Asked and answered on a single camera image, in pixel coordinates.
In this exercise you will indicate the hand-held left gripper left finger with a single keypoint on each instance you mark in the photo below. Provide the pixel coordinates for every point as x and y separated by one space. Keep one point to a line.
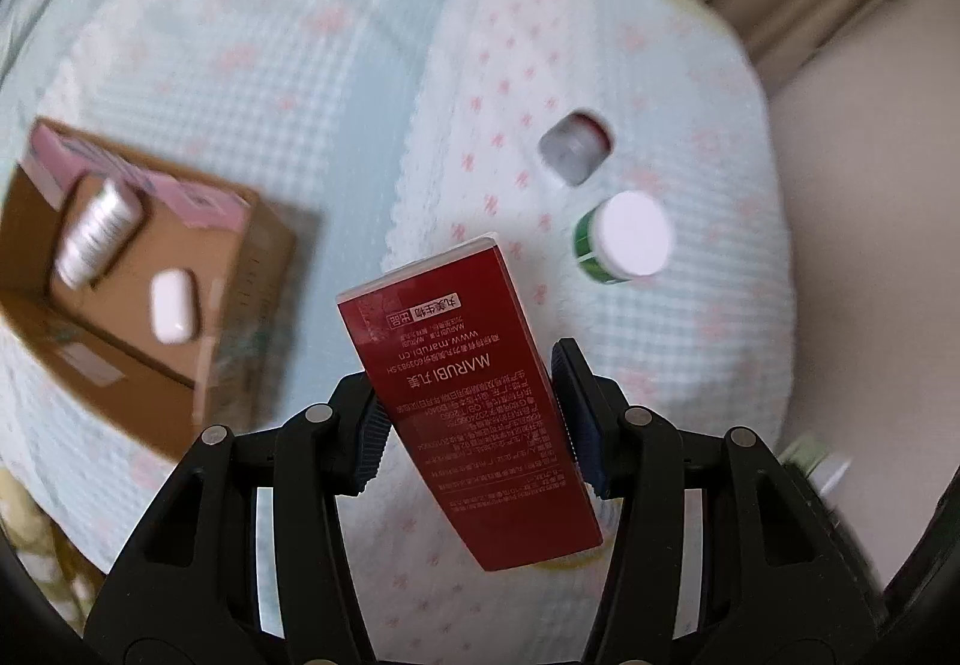
369 441

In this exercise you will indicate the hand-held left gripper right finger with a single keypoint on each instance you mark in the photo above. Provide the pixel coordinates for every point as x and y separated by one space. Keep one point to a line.
584 422

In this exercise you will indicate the red cosmetics box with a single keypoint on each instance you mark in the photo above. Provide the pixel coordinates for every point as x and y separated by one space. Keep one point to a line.
465 395

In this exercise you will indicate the brown cardboard box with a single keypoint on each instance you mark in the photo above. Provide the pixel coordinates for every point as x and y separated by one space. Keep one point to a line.
150 305

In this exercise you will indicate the green jar with white lid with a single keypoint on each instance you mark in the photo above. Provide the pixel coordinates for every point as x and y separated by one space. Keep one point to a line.
626 237

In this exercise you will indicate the white earbud case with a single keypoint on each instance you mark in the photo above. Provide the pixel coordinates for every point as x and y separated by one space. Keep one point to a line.
173 306

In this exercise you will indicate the clear jar with red lid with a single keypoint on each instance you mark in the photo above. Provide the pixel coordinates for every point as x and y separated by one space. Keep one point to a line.
576 143

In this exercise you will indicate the white tube with grey print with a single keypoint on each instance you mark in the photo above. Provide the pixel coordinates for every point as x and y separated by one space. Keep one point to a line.
96 231

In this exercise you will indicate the yellow patterned cloth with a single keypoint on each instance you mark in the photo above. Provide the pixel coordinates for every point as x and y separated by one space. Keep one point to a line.
37 545

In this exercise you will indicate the light blue patterned blanket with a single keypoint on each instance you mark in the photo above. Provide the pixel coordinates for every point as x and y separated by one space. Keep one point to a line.
420 95

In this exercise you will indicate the pink and white carton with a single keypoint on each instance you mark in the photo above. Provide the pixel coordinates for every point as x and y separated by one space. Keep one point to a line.
127 173

